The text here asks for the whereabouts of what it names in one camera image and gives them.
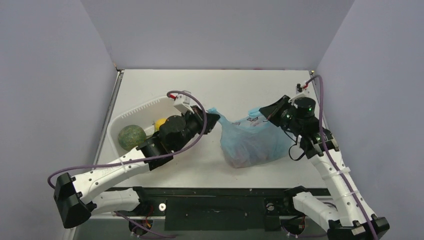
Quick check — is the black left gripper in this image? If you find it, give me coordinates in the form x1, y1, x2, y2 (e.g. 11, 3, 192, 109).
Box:
173, 106, 220, 154

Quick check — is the light blue printed plastic bag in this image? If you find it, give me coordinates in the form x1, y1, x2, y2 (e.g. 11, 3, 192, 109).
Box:
207, 107, 292, 169

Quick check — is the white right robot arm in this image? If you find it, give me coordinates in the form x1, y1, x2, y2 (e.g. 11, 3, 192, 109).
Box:
259, 95, 390, 240

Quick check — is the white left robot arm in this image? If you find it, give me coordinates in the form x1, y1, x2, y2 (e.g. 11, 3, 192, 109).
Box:
53, 105, 221, 229

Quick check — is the yellow fake lemon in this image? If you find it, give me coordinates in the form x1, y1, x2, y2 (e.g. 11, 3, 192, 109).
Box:
154, 118, 167, 132

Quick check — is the green fake melon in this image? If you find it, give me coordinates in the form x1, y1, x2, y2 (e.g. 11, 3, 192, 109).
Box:
118, 124, 147, 151

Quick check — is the white plastic basket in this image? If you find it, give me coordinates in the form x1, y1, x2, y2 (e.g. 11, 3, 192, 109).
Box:
106, 96, 181, 158

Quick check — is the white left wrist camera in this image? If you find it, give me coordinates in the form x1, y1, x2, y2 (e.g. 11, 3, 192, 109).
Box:
173, 93, 194, 114

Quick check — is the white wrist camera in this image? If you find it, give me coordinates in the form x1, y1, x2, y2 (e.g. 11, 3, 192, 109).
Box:
295, 81, 310, 97
173, 93, 194, 114

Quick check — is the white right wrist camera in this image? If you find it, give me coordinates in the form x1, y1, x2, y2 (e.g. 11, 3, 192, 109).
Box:
295, 81, 310, 97

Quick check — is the aluminium table edge rail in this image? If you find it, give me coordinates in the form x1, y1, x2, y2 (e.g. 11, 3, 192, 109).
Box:
309, 70, 347, 191

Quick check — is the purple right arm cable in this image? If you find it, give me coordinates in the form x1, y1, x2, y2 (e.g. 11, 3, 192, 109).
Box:
304, 74, 379, 240

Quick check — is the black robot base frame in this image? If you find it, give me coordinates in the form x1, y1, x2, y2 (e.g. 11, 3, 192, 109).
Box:
117, 186, 300, 232

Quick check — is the left aluminium table rail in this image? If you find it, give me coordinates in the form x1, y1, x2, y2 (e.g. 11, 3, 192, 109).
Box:
90, 69, 126, 166

